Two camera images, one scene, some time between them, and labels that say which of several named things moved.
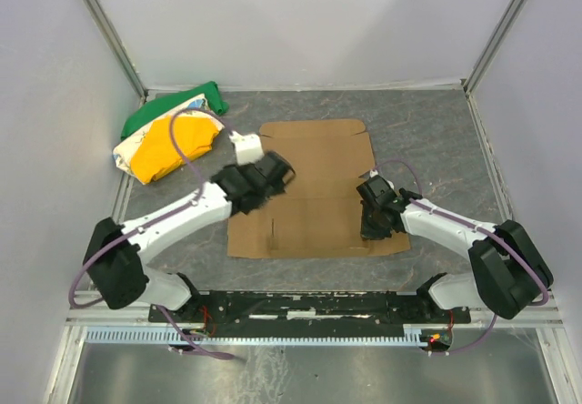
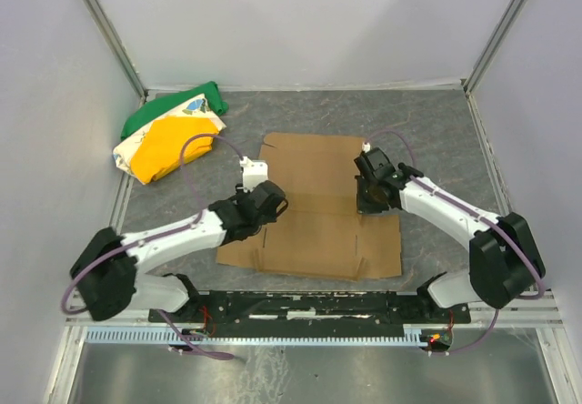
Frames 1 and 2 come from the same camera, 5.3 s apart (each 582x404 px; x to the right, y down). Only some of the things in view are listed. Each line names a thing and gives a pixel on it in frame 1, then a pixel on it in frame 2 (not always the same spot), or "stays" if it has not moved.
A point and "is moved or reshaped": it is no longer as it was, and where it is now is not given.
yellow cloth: (156, 156) stays
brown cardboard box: (318, 213) is moved or reshaped
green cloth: (143, 112) stays
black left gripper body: (276, 173) -> (276, 202)
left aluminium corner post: (107, 31) stays
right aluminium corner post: (504, 28) stays
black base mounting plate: (310, 311) stays
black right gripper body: (374, 224) -> (370, 203)
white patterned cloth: (197, 107) stays
